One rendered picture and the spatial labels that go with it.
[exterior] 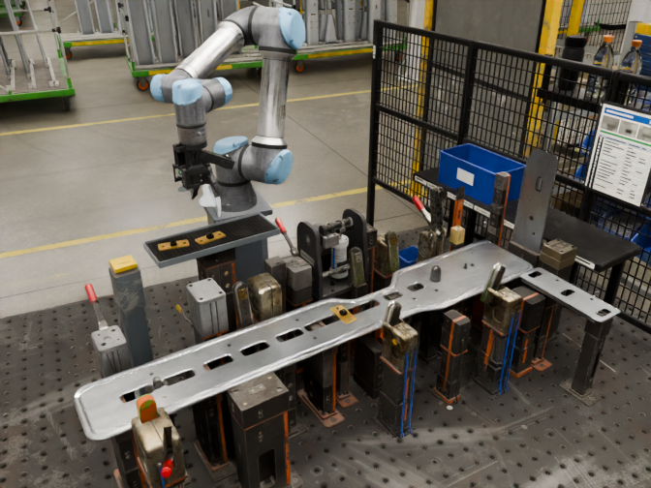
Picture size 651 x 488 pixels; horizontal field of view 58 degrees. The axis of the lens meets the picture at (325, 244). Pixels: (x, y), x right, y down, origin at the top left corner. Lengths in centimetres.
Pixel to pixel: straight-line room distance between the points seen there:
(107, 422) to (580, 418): 129
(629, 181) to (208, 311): 139
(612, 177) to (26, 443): 196
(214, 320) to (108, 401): 33
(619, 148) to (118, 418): 168
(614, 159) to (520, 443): 97
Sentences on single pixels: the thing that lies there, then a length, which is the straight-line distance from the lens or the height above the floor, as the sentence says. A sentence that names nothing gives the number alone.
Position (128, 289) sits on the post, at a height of 109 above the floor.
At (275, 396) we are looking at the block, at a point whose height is 103.
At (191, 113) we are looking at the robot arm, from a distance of 155.
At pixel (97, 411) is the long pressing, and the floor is 100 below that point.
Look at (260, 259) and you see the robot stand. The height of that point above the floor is 91.
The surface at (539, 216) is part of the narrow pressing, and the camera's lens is 203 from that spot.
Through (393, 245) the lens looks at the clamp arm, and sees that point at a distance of 187.
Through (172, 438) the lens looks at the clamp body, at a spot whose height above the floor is 106.
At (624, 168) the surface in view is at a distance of 216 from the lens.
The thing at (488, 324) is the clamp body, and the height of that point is 93.
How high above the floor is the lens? 197
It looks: 29 degrees down
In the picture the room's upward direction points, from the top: straight up
